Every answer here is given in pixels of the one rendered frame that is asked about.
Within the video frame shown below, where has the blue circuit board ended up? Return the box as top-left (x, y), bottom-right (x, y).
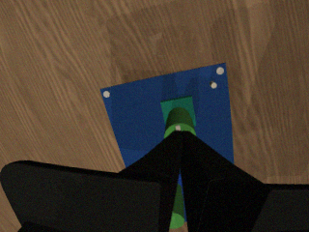
top-left (100, 63), bottom-right (235, 229)

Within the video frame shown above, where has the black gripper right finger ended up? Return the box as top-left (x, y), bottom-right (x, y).
top-left (181, 130), bottom-right (309, 232)

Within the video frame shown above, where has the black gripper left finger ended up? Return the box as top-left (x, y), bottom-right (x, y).
top-left (0, 130), bottom-right (184, 232)

